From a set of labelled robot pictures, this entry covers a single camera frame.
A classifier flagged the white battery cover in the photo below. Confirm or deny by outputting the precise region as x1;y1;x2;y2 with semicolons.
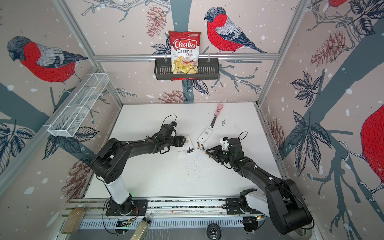
177;151;187;158

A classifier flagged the white remote control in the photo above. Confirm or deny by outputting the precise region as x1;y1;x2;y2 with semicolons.
184;136;195;154
198;128;214;143

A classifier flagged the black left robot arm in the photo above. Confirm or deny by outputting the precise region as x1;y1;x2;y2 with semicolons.
90;122;187;211

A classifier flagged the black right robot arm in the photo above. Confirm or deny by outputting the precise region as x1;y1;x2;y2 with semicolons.
205;137;314;235

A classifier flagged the black round speaker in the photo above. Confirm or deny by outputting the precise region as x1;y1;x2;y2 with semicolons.
206;223;222;240

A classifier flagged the red cassava chips bag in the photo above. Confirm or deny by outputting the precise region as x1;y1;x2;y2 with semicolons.
169;31;201;74

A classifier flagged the beige grain filled bottle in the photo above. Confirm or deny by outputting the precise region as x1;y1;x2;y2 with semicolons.
131;217;152;240

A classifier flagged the brown grain filled bottle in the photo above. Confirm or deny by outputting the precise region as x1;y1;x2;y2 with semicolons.
61;204;85;234

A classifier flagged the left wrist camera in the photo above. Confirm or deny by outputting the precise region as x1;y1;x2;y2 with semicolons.
169;121;178;132

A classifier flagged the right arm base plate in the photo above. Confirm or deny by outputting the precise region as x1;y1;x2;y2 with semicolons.
222;198;264;216

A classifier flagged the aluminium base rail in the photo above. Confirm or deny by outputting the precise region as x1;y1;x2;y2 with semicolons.
59;196;269;234

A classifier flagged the black wire basket shelf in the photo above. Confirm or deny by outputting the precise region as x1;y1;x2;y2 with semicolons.
154;57;220;81

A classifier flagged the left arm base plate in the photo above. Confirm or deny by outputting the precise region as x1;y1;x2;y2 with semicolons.
105;199;149;217

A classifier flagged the white mesh wire tray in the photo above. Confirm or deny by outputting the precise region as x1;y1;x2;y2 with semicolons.
48;73;110;137

